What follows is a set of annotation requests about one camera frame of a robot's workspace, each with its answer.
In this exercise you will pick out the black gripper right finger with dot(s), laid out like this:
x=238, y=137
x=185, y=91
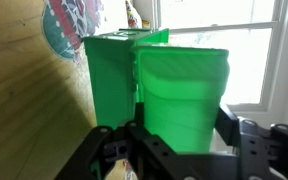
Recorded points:
x=228, y=125

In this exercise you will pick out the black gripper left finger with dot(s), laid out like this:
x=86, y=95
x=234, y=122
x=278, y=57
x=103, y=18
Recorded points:
x=157, y=156

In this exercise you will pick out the green lunch box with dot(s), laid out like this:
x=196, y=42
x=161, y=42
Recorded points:
x=180, y=100

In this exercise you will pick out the large glass window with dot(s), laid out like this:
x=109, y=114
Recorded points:
x=244, y=60

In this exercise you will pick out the Santa figure sticker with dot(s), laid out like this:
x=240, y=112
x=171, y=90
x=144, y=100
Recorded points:
x=64, y=30

